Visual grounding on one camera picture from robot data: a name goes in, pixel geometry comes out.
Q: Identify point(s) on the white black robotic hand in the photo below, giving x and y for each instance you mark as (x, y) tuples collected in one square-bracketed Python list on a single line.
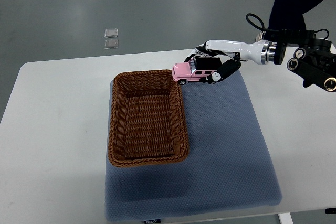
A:
[(236, 51)]

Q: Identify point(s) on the pink toy car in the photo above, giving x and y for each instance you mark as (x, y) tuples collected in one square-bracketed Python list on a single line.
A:
[(195, 70)]

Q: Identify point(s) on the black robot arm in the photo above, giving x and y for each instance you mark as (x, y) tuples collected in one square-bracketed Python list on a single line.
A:
[(313, 60)]

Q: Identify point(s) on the brown wicker basket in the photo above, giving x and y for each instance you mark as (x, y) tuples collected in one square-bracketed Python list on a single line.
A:
[(147, 120)]

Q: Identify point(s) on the blue grey cushion mat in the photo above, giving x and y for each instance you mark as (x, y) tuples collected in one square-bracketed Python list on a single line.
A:
[(228, 166)]

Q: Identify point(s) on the upper metal floor plate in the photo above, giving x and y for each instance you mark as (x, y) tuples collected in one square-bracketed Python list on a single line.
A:
[(111, 33)]

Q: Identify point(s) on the white table leg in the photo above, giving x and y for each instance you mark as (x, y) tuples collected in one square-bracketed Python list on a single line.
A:
[(285, 218)]

